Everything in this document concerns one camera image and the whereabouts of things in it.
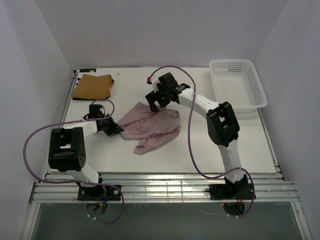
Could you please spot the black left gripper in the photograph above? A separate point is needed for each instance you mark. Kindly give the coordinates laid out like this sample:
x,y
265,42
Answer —
x,y
114,128

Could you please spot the white plastic perforated basket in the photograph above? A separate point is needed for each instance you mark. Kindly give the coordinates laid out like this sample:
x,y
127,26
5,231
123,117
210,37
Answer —
x,y
236,81

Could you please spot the black white striped tank top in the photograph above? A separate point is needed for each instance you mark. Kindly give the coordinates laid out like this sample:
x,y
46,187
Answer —
x,y
77,99

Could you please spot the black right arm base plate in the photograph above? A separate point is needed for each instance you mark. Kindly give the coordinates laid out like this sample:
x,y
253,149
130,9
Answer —
x,y
224,192

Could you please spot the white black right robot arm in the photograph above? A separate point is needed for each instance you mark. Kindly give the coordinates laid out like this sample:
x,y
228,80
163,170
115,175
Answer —
x,y
222,124

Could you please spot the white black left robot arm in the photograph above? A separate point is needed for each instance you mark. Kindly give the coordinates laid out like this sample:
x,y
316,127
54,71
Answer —
x,y
67,152

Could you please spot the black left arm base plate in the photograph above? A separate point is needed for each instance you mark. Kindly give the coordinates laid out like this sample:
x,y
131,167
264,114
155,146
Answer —
x,y
98,193

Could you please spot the mauve tank top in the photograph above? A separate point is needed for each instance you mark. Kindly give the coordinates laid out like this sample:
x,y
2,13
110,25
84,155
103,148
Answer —
x,y
153,130

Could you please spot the tan tank top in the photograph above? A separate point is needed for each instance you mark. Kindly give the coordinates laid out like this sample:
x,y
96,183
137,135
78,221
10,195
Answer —
x,y
93,87

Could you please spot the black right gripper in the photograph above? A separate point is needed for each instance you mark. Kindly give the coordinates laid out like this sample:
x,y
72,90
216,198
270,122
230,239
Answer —
x,y
152,97

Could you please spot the aluminium rail frame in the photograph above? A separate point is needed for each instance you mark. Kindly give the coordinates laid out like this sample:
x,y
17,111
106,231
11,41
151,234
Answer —
x,y
167,188

